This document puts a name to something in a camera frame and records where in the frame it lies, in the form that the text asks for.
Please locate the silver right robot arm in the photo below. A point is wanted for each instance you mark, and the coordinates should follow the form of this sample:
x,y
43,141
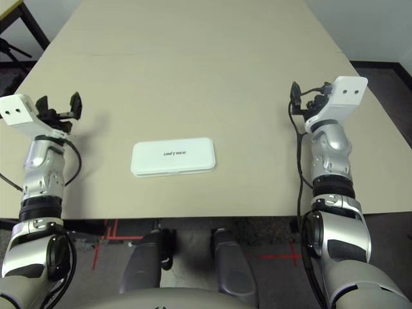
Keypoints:
x,y
331,148

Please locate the white pencil case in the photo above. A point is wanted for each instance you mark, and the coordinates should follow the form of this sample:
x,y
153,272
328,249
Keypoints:
x,y
174,157

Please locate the grey right robot leg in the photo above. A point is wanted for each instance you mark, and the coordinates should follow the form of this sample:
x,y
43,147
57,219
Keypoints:
x,y
235,267

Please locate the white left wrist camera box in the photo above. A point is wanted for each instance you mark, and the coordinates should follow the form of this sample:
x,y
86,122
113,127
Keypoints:
x,y
19,112

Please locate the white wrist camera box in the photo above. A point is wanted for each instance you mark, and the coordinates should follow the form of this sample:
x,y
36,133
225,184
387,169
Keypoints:
x,y
347,96
19,112

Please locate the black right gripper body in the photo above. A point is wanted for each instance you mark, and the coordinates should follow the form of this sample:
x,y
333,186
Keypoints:
x,y
313,105

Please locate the grey robot torso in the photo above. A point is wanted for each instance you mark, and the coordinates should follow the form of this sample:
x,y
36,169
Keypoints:
x,y
161,299

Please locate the grey robot leg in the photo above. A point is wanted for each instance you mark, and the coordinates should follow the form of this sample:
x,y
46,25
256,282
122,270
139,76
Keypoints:
x,y
235,267
145,264

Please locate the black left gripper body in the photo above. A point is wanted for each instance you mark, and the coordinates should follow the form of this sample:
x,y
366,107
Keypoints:
x,y
58,118

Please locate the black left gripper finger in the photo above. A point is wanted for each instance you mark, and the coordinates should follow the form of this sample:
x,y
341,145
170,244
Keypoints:
x,y
42,103
76,106

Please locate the black tripod stand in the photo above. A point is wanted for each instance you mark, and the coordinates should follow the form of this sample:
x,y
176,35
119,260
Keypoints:
x,y
14,50

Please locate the side table with black frame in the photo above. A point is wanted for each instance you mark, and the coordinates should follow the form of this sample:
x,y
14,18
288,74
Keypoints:
x,y
35,29

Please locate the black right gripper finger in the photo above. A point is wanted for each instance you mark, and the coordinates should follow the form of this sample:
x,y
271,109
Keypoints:
x,y
295,96

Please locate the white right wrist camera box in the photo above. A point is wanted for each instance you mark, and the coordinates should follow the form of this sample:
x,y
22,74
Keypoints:
x,y
347,96

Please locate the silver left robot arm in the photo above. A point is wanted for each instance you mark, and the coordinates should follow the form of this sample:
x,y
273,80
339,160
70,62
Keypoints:
x,y
42,161

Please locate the grey left robot leg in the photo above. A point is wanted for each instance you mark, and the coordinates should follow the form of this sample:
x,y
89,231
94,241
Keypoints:
x,y
145,264

